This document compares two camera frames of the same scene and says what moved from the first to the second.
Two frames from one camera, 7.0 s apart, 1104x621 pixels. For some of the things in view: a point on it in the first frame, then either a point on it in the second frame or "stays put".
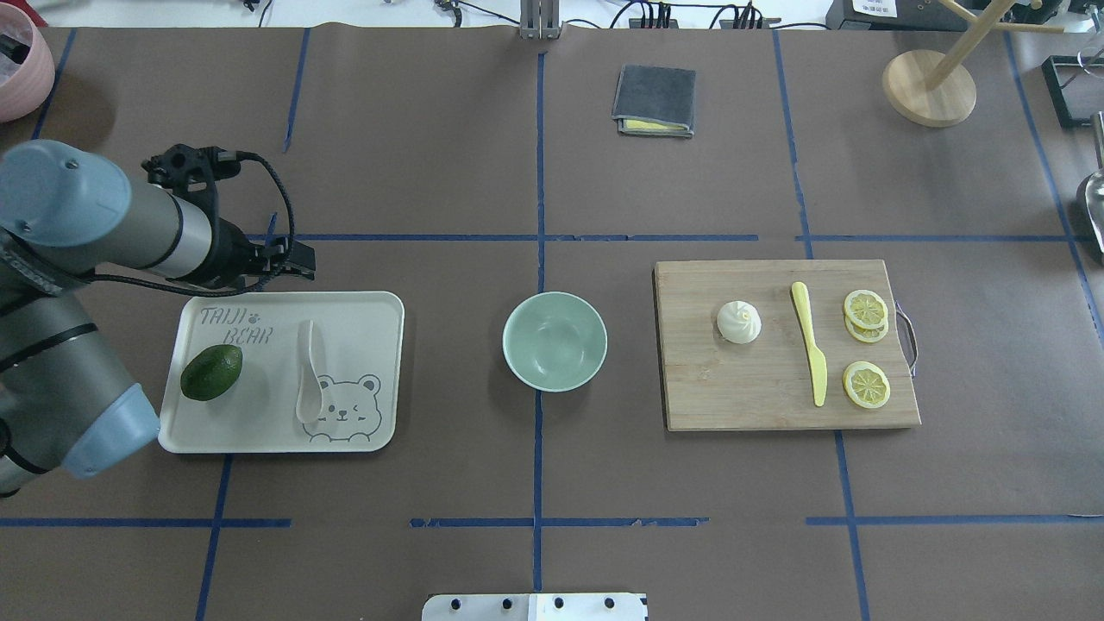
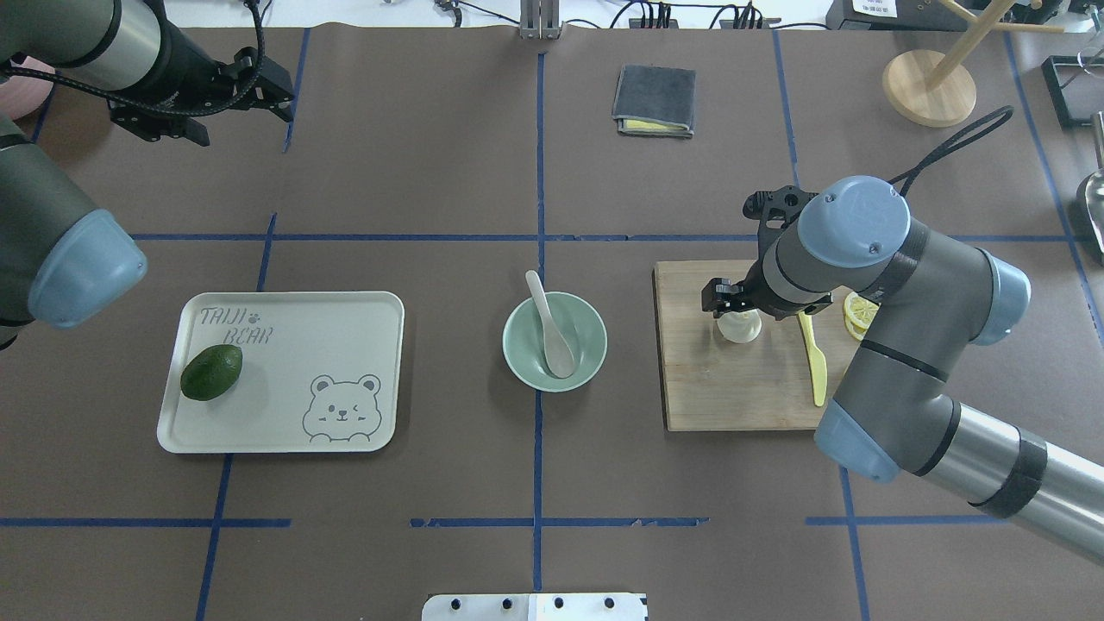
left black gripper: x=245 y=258 -> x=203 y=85
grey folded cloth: x=655 y=101 stays put
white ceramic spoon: x=309 y=396 -> x=559 y=350
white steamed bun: x=739 y=322 stays put
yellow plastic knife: x=817 y=358 stays put
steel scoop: x=1094 y=184 stays put
